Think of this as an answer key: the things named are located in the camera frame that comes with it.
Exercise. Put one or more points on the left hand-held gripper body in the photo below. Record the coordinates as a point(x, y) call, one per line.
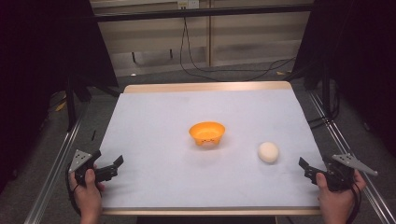
point(80, 159)

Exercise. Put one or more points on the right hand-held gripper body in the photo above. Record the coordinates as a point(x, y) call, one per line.
point(339, 174)

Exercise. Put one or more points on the person's right hand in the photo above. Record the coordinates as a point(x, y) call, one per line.
point(337, 202)

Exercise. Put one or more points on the person's left hand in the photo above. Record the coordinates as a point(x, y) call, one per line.
point(88, 197)

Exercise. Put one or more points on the small black floor object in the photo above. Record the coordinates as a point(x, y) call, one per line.
point(93, 135)

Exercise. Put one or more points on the white round bun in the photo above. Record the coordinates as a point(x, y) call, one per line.
point(268, 152)

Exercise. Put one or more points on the black metal stand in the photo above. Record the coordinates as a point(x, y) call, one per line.
point(71, 109)
point(326, 93)

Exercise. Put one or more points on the yellow tape strip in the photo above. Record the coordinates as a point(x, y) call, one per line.
point(61, 106)
point(282, 73)

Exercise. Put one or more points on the white table mat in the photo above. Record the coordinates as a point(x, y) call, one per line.
point(186, 177)

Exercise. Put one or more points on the black curtain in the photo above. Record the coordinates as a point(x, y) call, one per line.
point(37, 77)
point(358, 62)

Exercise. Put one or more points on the orange plastic bowl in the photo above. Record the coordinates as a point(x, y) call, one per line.
point(207, 133)

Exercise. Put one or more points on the black horizontal bar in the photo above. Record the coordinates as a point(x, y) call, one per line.
point(202, 13)

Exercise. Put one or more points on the aluminium rail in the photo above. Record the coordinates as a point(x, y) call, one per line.
point(345, 146)
point(53, 174)

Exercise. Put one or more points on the white wall socket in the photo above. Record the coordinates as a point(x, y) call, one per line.
point(188, 4)

